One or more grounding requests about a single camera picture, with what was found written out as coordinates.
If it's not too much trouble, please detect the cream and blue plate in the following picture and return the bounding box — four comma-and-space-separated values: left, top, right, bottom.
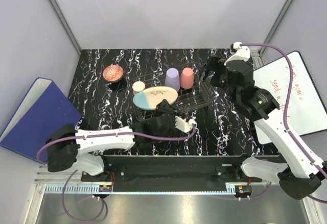
133, 86, 178, 110

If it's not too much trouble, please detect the cream and brown mug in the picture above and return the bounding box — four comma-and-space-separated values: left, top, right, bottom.
132, 81, 146, 93

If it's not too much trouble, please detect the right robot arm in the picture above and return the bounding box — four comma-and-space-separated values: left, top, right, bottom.
200, 55, 326, 200

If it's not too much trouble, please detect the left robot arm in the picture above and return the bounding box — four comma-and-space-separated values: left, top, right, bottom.
44, 100, 179, 181

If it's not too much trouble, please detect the pink cup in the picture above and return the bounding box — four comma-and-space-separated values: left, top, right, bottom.
180, 67, 194, 89

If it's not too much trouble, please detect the purple cup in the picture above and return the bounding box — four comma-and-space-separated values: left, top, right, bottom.
165, 68, 180, 91

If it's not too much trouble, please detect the whiteboard with red writing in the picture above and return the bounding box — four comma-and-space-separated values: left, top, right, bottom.
251, 51, 327, 145

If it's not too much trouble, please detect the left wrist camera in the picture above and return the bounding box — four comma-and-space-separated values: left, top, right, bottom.
175, 116, 197, 133

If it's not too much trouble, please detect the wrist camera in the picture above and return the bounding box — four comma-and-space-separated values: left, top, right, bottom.
224, 41, 251, 66
175, 116, 197, 133

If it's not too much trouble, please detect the wire dish rack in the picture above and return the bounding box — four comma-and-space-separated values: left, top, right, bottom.
128, 62, 215, 120

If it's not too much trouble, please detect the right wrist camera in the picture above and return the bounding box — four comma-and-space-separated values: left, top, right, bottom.
224, 41, 251, 66

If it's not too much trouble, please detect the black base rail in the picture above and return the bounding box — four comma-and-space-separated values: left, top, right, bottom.
81, 156, 259, 194

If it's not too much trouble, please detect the blue ring binder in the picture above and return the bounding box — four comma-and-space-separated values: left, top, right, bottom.
1, 78, 82, 161

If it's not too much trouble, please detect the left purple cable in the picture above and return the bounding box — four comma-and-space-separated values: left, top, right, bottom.
37, 124, 197, 222

